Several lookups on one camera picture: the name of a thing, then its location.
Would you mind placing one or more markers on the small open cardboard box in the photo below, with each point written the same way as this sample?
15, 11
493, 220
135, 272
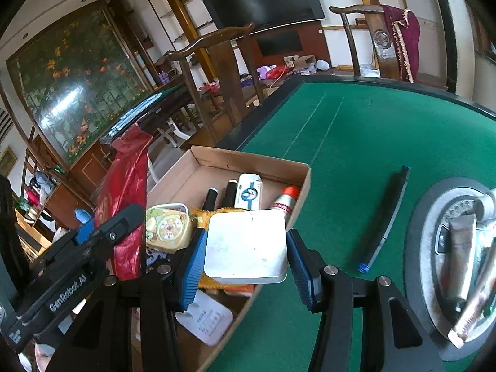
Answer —
304, 62

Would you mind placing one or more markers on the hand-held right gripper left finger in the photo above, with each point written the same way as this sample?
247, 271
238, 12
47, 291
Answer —
192, 275

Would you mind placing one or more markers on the yellow cracker packet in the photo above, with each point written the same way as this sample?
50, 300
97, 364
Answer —
201, 217

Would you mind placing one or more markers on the black pen blue cap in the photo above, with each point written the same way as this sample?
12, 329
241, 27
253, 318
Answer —
387, 217

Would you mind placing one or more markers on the black curved television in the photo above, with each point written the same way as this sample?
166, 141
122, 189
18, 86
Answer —
263, 0

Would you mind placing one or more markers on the white square box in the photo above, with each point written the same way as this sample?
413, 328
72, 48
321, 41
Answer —
244, 244

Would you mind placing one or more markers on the grey tube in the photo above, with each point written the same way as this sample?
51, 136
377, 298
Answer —
463, 248

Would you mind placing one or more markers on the dark mahjong table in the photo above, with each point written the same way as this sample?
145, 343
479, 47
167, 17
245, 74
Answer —
166, 102

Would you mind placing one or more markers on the small black screen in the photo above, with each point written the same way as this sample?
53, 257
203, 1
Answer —
279, 42

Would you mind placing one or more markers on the flower wall painting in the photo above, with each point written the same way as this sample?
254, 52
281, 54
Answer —
77, 85

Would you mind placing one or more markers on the white power adapter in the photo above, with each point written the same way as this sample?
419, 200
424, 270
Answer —
205, 317

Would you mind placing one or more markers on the maroon fringed cloth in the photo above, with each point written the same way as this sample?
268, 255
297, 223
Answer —
407, 35

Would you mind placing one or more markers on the red plastic bag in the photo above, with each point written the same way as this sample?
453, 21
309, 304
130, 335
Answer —
124, 186

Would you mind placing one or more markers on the round table control panel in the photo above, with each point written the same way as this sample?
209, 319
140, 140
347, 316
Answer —
426, 240

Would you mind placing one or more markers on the glue bottle orange cap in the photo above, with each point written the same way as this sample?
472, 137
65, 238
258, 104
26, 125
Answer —
286, 201

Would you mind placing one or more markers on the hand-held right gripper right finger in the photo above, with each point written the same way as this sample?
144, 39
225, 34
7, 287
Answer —
302, 271

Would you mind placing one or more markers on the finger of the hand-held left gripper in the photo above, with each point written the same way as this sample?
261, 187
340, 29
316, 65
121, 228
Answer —
124, 224
86, 226

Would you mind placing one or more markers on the white orange medicine box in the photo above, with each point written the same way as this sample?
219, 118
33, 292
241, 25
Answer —
248, 193

